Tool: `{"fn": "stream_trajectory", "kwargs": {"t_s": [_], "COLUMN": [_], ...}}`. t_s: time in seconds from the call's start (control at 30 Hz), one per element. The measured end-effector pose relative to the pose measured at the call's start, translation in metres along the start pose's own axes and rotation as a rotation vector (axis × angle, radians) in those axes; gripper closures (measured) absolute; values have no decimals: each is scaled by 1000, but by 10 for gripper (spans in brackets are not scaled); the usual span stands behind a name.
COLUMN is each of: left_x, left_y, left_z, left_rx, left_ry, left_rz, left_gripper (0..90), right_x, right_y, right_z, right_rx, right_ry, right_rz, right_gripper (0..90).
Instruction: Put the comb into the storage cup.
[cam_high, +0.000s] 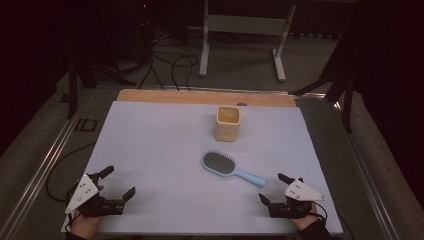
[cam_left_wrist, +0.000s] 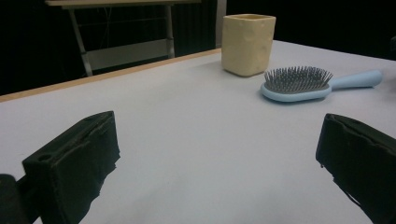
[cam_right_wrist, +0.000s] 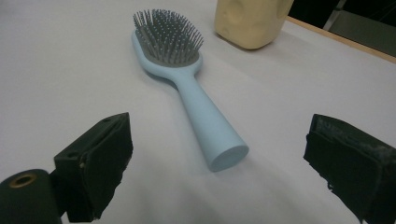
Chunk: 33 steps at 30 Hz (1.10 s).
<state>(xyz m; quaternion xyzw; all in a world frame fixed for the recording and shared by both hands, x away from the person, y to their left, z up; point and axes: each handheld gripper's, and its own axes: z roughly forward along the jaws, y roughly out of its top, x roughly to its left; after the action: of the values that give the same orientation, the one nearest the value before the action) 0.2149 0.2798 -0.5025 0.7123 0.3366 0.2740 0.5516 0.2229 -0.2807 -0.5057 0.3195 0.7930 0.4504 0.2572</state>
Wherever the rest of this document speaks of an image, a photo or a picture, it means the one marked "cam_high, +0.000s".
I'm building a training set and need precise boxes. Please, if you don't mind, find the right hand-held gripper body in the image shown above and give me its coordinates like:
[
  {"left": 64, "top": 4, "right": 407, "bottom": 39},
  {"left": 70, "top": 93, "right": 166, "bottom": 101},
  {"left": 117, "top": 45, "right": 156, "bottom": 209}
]
[{"left": 267, "top": 178, "right": 328, "bottom": 220}]

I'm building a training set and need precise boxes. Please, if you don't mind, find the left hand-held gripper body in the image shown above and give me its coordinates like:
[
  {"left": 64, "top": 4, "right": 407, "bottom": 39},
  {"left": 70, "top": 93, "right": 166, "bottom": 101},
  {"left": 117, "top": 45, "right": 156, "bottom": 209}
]
[{"left": 64, "top": 173, "right": 126, "bottom": 218}]

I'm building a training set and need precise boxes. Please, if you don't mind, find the light blue hairbrush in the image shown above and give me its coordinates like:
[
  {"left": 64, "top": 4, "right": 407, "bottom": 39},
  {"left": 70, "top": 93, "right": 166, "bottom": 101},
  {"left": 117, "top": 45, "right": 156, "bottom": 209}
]
[{"left": 201, "top": 150, "right": 268, "bottom": 189}]

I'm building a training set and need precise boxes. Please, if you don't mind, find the beige square cup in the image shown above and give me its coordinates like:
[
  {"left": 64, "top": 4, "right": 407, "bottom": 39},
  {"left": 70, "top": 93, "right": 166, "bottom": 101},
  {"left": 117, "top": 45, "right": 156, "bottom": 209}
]
[{"left": 213, "top": 105, "right": 242, "bottom": 143}]

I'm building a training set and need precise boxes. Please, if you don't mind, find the person's right hand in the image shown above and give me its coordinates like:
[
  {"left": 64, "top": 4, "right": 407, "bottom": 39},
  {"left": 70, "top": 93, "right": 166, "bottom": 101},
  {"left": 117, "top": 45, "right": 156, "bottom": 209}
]
[{"left": 290, "top": 209, "right": 319, "bottom": 232}]

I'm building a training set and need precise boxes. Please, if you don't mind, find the person's left hand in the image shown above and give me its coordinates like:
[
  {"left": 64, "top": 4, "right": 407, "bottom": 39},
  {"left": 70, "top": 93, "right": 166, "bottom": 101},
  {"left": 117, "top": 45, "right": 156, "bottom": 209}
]
[{"left": 70, "top": 209, "right": 104, "bottom": 240}]

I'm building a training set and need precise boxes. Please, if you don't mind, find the pale blue table sheet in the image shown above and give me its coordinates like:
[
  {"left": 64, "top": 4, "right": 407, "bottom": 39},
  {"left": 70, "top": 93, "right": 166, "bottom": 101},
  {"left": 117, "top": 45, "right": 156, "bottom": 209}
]
[{"left": 60, "top": 100, "right": 344, "bottom": 235}]

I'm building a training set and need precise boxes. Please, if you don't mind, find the black tripod stand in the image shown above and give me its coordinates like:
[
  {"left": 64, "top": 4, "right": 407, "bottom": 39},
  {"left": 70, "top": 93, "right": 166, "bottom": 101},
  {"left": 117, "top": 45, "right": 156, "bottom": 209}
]
[
  {"left": 289, "top": 33, "right": 355, "bottom": 134},
  {"left": 64, "top": 49, "right": 138, "bottom": 120}
]

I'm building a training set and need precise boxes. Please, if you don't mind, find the dark curtain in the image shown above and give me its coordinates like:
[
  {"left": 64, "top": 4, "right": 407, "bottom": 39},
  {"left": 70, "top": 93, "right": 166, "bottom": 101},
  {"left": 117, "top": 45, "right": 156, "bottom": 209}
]
[
  {"left": 0, "top": 0, "right": 78, "bottom": 158},
  {"left": 349, "top": 0, "right": 424, "bottom": 211}
]

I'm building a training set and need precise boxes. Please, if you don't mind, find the dark equipment rack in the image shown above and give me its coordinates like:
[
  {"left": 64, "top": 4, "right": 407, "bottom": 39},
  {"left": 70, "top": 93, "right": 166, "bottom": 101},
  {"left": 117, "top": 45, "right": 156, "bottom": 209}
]
[{"left": 133, "top": 0, "right": 158, "bottom": 64}]

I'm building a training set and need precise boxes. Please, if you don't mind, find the white metal stand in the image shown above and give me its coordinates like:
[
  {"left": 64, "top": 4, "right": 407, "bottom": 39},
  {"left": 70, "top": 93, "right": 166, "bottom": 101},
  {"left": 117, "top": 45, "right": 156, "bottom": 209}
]
[{"left": 198, "top": 0, "right": 297, "bottom": 83}]

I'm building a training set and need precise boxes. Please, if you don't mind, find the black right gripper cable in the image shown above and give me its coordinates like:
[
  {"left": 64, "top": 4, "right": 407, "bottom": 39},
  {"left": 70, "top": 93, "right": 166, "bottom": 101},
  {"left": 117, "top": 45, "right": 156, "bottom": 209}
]
[{"left": 311, "top": 201, "right": 356, "bottom": 240}]

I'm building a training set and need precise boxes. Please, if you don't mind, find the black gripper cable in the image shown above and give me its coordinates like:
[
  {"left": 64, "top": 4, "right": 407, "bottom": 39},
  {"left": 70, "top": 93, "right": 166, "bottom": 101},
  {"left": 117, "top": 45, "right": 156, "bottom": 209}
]
[
  {"left": 311, "top": 201, "right": 356, "bottom": 240},
  {"left": 45, "top": 142, "right": 97, "bottom": 203}
]

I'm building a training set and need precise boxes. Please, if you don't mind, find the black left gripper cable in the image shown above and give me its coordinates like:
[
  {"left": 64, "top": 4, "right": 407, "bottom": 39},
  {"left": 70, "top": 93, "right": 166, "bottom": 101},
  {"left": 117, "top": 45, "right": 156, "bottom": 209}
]
[{"left": 45, "top": 142, "right": 97, "bottom": 203}]

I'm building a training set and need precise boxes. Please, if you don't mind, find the aluminium frame rail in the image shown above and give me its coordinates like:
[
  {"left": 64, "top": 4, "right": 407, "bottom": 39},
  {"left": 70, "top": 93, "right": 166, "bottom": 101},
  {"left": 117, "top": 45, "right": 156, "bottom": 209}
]
[
  {"left": 0, "top": 89, "right": 93, "bottom": 240},
  {"left": 328, "top": 99, "right": 401, "bottom": 240}
]

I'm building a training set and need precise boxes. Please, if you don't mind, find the black floor bracket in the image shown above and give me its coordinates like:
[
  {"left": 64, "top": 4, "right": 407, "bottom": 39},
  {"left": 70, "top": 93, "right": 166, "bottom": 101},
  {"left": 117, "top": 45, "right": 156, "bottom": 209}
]
[{"left": 73, "top": 118, "right": 98, "bottom": 133}]

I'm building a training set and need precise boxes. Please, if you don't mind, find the black straight floor cable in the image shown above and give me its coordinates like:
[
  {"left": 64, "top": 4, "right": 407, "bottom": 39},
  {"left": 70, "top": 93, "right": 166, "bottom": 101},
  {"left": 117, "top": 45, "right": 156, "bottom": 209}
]
[{"left": 137, "top": 54, "right": 156, "bottom": 90}]

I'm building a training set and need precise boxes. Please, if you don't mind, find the black looped floor cable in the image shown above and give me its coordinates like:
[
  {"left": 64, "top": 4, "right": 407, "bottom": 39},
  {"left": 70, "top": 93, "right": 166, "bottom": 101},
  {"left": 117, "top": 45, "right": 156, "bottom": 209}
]
[{"left": 151, "top": 53, "right": 200, "bottom": 92}]

